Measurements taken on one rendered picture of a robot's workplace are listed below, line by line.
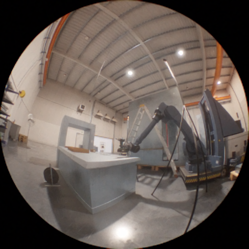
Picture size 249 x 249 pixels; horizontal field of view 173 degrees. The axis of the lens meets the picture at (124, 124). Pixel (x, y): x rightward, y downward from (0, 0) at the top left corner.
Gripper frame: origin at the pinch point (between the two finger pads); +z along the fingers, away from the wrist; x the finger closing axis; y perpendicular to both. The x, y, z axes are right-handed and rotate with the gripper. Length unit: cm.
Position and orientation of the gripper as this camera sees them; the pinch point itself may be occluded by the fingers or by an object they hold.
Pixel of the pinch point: (121, 146)
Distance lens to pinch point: 134.9
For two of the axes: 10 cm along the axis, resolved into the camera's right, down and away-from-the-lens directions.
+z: -6.4, -2.5, -7.3
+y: 0.5, -9.6, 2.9
